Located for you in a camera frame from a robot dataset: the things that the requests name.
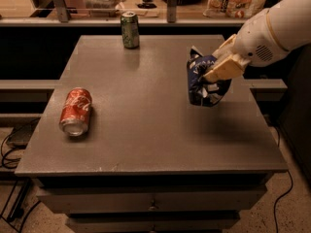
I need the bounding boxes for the black cables on floor left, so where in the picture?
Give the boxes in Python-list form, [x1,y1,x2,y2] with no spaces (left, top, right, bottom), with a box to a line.
[0,118,43,233]

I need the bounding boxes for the colourful snack bag on shelf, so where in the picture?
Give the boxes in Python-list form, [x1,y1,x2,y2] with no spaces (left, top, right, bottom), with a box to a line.
[203,0,266,18]

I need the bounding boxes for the grey drawer cabinet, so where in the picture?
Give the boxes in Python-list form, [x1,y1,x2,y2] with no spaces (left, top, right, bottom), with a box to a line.
[17,35,287,233]

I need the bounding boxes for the blue kettle chip bag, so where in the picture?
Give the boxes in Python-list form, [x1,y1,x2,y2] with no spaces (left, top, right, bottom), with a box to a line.
[187,46,231,107]

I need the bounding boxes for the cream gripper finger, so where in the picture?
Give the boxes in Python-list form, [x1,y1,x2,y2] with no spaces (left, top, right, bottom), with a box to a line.
[204,54,250,83]
[212,34,237,60]

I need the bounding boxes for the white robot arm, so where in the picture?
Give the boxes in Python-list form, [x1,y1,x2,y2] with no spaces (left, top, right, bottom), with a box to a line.
[204,0,311,83]

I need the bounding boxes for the red coca-cola can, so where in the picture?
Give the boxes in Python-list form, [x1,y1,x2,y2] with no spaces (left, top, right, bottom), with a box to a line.
[59,87,92,137]

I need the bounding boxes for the green soda can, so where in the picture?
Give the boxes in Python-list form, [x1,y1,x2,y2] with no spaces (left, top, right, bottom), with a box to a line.
[121,11,139,49]

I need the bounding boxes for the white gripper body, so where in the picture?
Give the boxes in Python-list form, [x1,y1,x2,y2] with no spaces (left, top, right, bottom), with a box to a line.
[234,9,290,67]

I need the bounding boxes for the clear plastic container on shelf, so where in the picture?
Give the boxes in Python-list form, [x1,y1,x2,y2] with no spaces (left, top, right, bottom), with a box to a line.
[84,0,121,17]

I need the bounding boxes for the black cable on floor right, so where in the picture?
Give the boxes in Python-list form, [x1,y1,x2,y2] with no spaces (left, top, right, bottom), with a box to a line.
[272,124,294,233]

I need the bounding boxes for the black power adapter box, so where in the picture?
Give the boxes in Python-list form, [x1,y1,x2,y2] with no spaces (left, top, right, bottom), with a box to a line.
[6,124,34,148]

